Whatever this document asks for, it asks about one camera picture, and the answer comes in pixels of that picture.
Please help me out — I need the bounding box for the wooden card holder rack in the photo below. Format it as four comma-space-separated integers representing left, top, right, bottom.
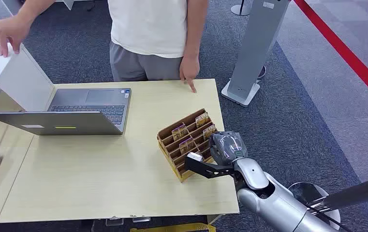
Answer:
157, 108, 218, 183

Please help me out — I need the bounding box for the gold patterned card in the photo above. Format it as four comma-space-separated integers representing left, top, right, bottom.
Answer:
171, 123, 190, 142
203, 124, 218, 141
195, 112, 210, 129
178, 137, 197, 155

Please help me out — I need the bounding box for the person's right hand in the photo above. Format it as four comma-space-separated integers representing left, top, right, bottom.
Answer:
0, 16, 31, 58

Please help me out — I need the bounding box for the grey open laptop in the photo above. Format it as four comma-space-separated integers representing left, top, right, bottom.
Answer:
0, 87, 132, 136

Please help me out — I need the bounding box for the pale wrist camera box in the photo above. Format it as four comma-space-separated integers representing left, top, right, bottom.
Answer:
187, 152, 204, 163

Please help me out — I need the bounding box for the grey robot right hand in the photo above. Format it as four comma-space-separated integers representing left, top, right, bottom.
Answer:
208, 130, 249, 166

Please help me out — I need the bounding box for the yellow object under table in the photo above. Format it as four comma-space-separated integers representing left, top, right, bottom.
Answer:
130, 223, 217, 232

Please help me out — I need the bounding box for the metal stanchion post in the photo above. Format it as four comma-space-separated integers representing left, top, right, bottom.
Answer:
305, 174, 368, 215

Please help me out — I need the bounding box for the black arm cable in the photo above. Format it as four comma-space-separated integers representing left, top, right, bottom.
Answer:
297, 197, 353, 232

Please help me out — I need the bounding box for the person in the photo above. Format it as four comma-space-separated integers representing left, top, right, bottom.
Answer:
107, 0, 191, 83

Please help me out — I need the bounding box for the white box cabinet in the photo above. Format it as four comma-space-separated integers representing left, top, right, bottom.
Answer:
0, 42, 56, 113

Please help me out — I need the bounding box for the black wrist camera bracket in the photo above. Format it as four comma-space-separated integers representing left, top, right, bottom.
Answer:
184, 155, 236, 180

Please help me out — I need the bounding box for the person's left hand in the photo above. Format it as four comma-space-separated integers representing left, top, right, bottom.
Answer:
179, 55, 201, 94

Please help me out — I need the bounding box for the grey standing kiosk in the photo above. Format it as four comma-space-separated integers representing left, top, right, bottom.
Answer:
221, 0, 291, 108

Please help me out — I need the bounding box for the red barrier belt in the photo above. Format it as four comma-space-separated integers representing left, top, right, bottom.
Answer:
293, 0, 368, 110

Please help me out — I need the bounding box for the round stanchion base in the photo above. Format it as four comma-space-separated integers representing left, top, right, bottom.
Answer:
231, 0, 252, 16
288, 182, 342, 231

